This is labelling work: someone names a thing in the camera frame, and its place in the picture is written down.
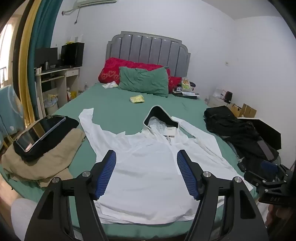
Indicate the black computer tower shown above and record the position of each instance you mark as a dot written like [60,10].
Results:
[72,54]

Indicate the light blue cloth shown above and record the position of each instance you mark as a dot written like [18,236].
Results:
[10,111]

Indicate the beige clothes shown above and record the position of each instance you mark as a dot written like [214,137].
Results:
[53,162]

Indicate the black flat panel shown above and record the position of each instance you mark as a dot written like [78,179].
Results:
[266,129]

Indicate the red patterned pillow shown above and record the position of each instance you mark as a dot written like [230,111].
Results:
[111,69]

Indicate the black monitor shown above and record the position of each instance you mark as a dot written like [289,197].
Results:
[46,55]

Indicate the green pillow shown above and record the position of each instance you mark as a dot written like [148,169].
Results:
[143,80]

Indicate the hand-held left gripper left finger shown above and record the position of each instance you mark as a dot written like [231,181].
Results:
[106,174]

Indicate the trash bin with bag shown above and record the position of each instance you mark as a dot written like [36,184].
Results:
[50,104]

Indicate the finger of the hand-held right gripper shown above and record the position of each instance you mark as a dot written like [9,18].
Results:
[269,167]
[259,178]

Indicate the person's leg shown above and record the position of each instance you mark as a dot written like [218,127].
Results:
[22,217]

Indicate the black clothes pile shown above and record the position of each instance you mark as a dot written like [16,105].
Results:
[231,125]

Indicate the grey padded headboard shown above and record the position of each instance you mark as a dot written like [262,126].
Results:
[148,48]

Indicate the white packet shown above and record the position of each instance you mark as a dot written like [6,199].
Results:
[110,85]

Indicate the steel mug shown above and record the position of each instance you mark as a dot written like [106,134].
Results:
[47,65]

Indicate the white hooded shirt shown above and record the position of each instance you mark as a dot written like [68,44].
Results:
[143,166]

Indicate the yellow packet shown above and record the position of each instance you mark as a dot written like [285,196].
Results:
[137,99]

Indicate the tablet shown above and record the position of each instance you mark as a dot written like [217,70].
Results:
[39,132]

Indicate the air conditioner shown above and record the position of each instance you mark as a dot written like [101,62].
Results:
[94,2]

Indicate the black folded cloth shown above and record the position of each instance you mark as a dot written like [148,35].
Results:
[68,124]

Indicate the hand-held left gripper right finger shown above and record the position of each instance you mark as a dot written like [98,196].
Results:
[186,176]

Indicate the air conditioner pipe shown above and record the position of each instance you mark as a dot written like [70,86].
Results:
[76,14]

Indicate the white computer desk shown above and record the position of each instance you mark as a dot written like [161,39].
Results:
[61,78]

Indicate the person's right hand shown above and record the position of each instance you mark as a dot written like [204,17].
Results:
[276,216]

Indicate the cardboard box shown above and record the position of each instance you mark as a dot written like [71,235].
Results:
[242,110]

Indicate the yellow curtain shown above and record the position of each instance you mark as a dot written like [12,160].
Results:
[29,58]

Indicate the bed with green sheet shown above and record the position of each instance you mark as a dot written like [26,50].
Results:
[111,104]

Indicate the teal curtain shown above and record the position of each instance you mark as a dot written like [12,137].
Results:
[44,34]

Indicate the green snack bag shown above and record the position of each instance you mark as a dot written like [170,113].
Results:
[186,84]

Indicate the white box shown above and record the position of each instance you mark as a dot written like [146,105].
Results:
[218,93]

